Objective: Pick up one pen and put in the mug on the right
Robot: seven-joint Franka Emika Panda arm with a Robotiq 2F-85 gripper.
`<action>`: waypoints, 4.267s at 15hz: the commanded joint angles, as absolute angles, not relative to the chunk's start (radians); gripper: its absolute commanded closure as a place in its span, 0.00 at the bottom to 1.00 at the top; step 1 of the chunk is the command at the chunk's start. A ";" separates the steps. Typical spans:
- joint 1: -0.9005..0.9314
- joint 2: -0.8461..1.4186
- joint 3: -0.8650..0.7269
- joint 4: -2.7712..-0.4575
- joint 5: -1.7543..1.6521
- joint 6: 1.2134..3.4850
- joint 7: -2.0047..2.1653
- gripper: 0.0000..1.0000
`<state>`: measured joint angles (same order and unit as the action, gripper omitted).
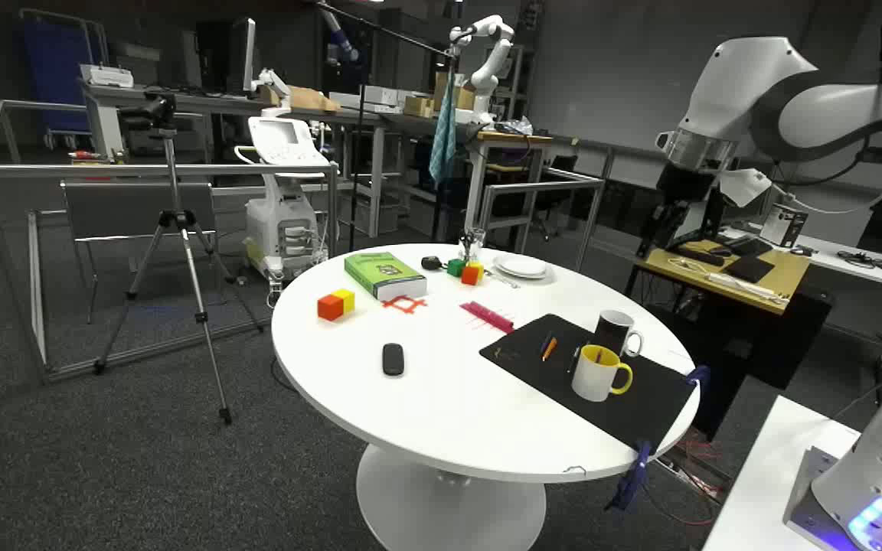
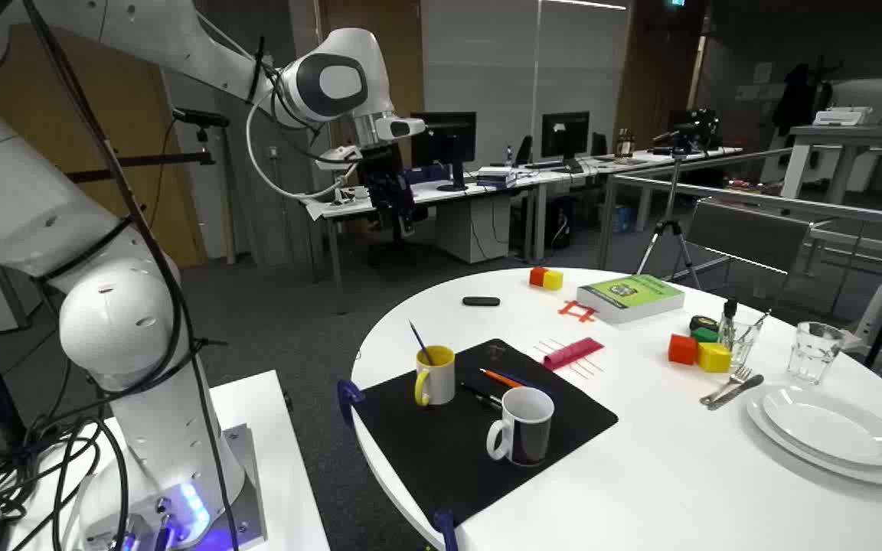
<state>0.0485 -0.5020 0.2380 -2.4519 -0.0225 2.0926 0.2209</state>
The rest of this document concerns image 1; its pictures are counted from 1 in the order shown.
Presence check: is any white table pedestal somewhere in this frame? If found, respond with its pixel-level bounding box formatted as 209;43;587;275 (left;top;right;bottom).
353;441;550;551

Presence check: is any white wheeled machine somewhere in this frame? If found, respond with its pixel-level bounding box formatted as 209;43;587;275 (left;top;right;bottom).
232;112;333;284

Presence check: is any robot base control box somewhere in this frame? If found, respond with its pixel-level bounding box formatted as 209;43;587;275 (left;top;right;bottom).
780;360;882;551

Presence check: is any pink ruler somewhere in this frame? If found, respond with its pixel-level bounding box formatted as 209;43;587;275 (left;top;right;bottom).
458;299;518;338

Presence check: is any camera tripod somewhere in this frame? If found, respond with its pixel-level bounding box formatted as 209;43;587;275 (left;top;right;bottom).
93;95;267;429

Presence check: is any white mug dark inside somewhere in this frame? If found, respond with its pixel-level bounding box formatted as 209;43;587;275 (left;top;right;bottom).
591;306;645;360

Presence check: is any black oval object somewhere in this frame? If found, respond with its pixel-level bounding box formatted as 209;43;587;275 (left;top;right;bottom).
379;339;406;380

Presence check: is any large white plate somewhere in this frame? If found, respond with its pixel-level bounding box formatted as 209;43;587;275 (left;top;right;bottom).
487;251;561;288

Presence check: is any yellow mug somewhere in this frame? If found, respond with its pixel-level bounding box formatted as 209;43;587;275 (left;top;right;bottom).
569;343;638;404

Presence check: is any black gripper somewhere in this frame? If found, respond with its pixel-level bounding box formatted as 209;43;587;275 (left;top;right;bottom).
645;166;720;255

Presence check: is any white robot platform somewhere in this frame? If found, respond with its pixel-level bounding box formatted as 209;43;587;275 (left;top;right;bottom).
699;396;864;551

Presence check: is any green book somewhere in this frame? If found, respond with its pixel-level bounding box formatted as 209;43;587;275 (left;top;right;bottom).
342;248;430;306

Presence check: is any glass holding utensils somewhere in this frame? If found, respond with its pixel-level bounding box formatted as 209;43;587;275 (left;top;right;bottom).
458;228;487;265

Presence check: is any teal hanging cloth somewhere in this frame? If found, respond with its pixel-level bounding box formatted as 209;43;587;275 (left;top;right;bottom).
427;85;461;190

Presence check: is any black table mat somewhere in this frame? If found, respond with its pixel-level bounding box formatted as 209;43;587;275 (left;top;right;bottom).
477;308;699;455

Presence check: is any metal frame railing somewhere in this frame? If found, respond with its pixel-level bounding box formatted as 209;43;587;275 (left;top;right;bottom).
0;98;342;383

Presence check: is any wooden top desk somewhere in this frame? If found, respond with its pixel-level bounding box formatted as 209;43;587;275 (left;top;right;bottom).
644;235;834;411

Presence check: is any blue tape strip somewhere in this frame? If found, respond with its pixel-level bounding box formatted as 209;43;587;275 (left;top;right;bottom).
606;441;657;513
684;364;713;397

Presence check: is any orange plastic frame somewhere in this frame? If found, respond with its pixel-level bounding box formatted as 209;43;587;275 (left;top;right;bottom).
379;290;433;315

